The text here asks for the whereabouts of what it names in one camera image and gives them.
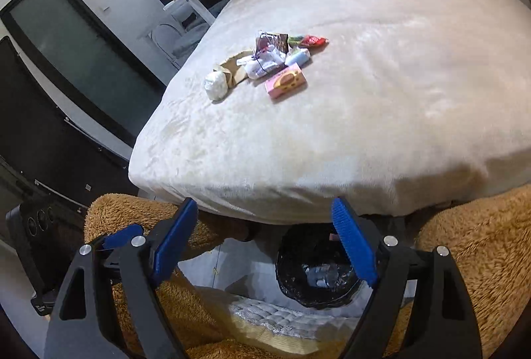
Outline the white plastic bag ball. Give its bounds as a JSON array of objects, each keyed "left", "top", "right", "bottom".
[{"left": 203, "top": 70, "right": 229, "bottom": 102}]

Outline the green candy wrapper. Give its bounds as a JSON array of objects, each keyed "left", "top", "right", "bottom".
[{"left": 287, "top": 35, "right": 304, "bottom": 47}]

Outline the black trash bin bag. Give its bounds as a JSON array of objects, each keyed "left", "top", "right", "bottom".
[{"left": 275, "top": 223, "right": 362, "bottom": 310}]

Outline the pink yellow snack box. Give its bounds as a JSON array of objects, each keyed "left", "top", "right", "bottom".
[{"left": 265, "top": 63, "right": 307, "bottom": 99}]

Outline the brown paper bag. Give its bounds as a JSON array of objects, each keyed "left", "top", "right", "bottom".
[{"left": 214, "top": 51, "right": 253, "bottom": 89}]

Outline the dark glass door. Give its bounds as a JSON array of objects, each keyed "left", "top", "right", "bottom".
[{"left": 1, "top": 0, "right": 165, "bottom": 145}]

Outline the white crumpled wrapper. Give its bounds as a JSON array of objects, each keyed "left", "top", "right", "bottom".
[{"left": 244, "top": 45, "right": 286, "bottom": 80}]

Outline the light blue small packet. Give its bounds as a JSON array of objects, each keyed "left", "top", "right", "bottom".
[{"left": 284, "top": 46, "right": 311, "bottom": 67}]

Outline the grey cushioned chair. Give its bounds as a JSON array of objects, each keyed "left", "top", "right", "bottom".
[{"left": 144, "top": 23, "right": 197, "bottom": 69}]

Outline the red candy wrapper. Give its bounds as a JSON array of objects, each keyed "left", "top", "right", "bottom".
[{"left": 300, "top": 35, "right": 329, "bottom": 49}]

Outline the dark foil snack wrapper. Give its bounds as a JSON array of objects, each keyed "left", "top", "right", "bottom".
[{"left": 255, "top": 32, "right": 288, "bottom": 53}]

